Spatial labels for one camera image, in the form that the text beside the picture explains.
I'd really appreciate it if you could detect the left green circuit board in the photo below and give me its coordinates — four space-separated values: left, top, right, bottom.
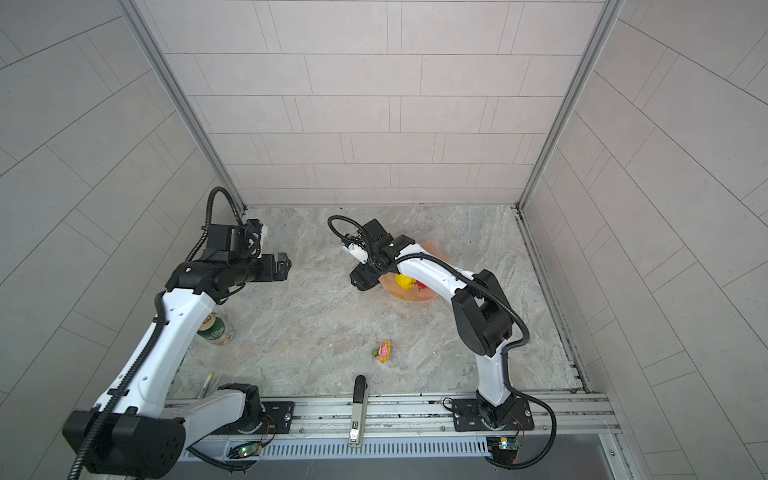
227 441 264 460

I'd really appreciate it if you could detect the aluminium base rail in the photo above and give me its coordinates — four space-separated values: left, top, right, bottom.
261 390 620 444

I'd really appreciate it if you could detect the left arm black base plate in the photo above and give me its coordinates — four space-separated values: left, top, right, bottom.
213 401 296 435

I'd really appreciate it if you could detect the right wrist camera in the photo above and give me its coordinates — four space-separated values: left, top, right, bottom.
346 243 369 264

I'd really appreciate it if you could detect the right green circuit board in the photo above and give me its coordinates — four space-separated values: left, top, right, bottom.
486 437 520 469

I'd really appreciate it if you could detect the black silver handle tool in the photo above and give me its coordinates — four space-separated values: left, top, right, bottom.
348 375 368 448

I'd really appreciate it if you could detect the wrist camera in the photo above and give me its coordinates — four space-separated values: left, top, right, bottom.
346 243 369 264
201 219 266 262

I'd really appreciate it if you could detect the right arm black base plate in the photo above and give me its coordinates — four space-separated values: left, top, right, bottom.
443 394 535 432

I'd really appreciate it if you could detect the pink scalloped fruit bowl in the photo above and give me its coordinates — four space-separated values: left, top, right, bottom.
379 241 452 303

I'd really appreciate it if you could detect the small pink yellow toy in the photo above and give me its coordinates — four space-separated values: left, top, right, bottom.
372 341 392 363

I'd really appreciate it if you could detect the aluminium corner profile left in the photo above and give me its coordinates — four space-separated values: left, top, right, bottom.
115 0 246 216

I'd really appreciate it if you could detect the green circuit board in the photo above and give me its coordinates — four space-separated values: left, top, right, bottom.
486 437 520 469
227 441 264 460

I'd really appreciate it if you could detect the green drink can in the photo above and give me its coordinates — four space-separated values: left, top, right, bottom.
197 312 235 346

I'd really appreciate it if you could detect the aluminium corner profile right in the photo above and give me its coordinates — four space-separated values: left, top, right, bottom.
517 0 623 212

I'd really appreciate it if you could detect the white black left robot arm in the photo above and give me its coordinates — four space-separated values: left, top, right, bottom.
62 252 291 479

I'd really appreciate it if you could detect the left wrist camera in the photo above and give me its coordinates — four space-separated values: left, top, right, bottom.
201 219 266 262

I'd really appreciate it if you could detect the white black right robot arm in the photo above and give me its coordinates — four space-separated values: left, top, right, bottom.
328 215 530 429

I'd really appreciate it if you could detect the white pen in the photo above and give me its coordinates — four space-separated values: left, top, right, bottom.
198 372 214 399

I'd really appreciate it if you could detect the aluminium corner profile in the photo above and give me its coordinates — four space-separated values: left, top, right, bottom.
517 0 623 212
115 0 246 216

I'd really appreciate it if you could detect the yellow fake apple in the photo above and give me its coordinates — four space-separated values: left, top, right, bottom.
395 274 418 291

